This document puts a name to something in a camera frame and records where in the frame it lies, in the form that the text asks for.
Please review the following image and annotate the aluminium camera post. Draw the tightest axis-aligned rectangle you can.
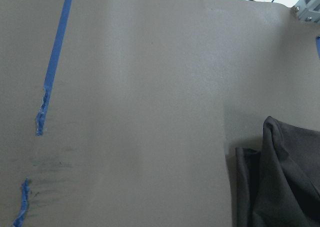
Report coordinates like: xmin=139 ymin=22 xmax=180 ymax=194
xmin=291 ymin=0 xmax=320 ymax=24

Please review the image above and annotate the dark brown t-shirt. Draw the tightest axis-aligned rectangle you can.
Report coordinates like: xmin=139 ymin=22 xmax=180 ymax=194
xmin=235 ymin=117 xmax=320 ymax=227

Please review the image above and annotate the brown paper table cover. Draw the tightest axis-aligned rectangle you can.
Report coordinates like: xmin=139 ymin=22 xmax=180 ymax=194
xmin=0 ymin=0 xmax=320 ymax=227

